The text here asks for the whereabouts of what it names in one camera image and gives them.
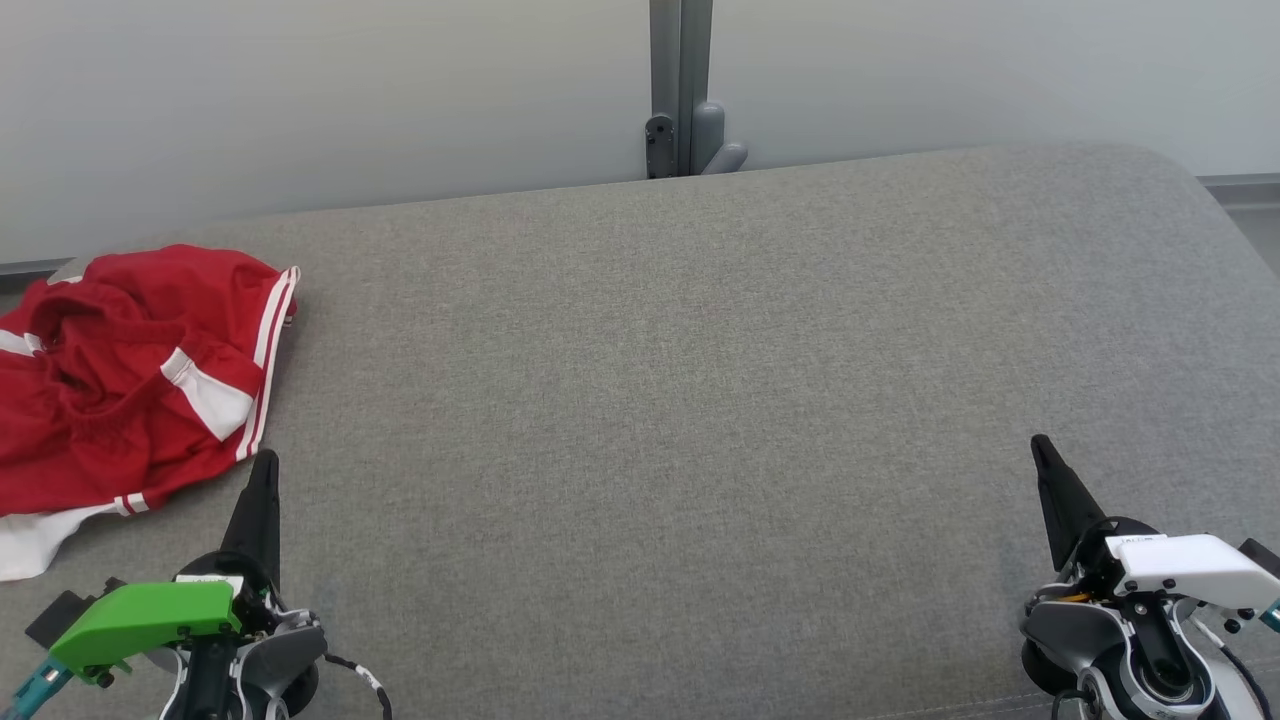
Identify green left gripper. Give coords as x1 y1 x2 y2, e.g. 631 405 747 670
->
48 450 282 687

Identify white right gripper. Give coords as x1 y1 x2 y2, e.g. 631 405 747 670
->
1030 435 1280 613

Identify red shirt white sleeves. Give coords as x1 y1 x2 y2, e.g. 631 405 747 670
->
0 245 301 583

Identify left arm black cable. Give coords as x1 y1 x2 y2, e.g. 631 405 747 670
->
325 653 394 720

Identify left camera cable teal plug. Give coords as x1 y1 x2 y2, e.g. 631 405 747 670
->
5 660 73 720

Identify light grey post foot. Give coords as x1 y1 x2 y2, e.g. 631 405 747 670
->
690 100 749 177

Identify grey metal partition post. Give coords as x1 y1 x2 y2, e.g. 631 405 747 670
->
648 0 714 179

